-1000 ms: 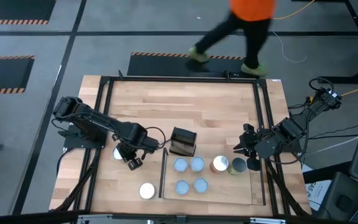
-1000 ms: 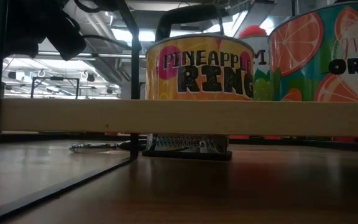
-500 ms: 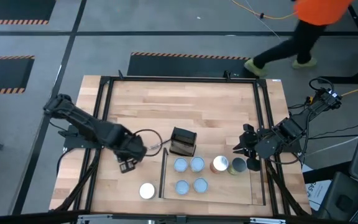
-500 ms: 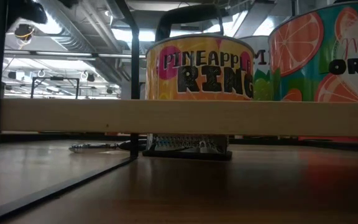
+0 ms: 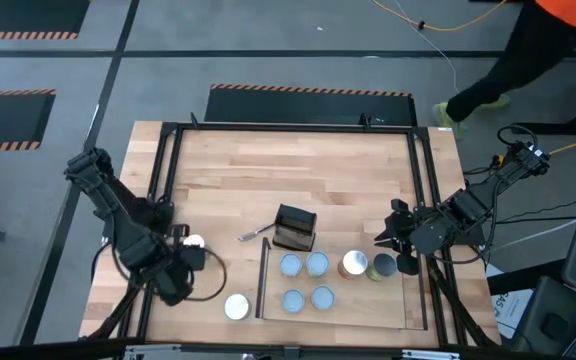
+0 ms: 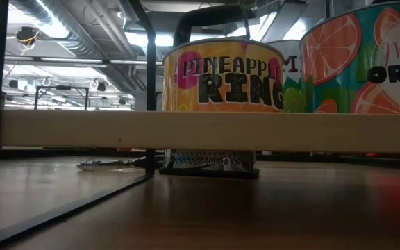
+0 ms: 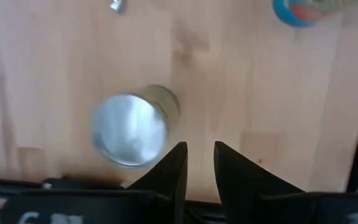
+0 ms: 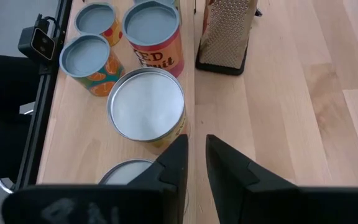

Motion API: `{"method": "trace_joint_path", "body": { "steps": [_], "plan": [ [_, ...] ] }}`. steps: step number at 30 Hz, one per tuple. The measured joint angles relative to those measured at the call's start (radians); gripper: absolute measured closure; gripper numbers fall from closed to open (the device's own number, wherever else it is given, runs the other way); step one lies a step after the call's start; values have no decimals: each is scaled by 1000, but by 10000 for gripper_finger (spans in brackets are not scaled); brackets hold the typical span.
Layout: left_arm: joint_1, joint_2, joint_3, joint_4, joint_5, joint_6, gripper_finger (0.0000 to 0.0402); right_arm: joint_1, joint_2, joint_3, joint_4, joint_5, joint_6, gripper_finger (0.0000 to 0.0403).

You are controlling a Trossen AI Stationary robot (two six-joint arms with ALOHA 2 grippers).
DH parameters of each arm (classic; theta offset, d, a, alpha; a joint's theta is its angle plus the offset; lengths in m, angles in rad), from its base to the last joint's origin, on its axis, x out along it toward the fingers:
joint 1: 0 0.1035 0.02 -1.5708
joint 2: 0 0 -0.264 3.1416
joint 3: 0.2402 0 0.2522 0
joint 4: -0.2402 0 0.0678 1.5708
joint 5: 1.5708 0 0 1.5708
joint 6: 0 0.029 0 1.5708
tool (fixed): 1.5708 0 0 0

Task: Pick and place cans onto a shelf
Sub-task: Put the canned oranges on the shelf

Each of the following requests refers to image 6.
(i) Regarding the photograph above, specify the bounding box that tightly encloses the pineapple rings can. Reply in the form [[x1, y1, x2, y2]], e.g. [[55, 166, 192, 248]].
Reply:
[[161, 37, 286, 113]]

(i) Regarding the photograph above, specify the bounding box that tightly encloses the mixed fruit can white label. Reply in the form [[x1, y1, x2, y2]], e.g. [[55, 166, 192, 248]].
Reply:
[[267, 38, 307, 113]]

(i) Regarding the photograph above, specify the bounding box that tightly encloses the mandarin orange can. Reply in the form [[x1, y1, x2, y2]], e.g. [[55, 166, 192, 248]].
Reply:
[[299, 1, 400, 115]]

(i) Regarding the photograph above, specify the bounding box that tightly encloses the black box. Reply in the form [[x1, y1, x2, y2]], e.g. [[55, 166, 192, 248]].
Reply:
[[158, 3, 260, 181]]

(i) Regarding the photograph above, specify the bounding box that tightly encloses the grey ceiling beam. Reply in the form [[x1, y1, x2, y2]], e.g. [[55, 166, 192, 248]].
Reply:
[[4, 55, 166, 67]]

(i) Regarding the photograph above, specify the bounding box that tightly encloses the silver spoon with black handle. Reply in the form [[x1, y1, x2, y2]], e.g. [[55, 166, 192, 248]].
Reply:
[[76, 155, 166, 172]]

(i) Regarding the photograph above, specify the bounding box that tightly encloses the distant black metal frame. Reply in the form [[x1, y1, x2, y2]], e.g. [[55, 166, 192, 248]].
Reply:
[[34, 85, 90, 110]]

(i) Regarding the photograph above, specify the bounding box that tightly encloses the silver ceiling duct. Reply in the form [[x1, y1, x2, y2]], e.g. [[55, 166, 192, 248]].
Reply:
[[8, 0, 142, 94]]

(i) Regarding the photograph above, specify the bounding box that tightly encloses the black ceiling cable reel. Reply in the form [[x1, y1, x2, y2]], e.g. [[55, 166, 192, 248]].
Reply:
[[15, 26, 41, 48]]

